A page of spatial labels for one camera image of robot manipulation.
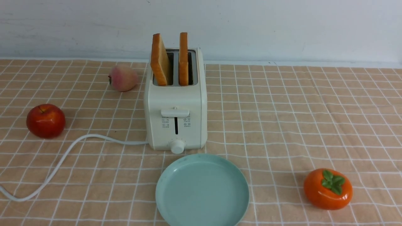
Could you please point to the toast slice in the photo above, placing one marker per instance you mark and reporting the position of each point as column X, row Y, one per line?
column 183, row 60
column 160, row 63

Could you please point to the white two-slot toaster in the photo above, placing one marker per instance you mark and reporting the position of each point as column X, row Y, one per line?
column 176, row 116

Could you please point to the light green round plate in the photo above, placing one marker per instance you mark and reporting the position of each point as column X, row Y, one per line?
column 202, row 190

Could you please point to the orange checkered tablecloth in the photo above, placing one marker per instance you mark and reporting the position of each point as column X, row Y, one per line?
column 276, row 123

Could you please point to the pink peach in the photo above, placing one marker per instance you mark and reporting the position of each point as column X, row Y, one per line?
column 123, row 78

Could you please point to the orange persimmon with green leaves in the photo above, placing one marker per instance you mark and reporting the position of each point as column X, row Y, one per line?
column 327, row 189

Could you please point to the red apple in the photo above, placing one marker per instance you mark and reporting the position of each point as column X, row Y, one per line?
column 46, row 121

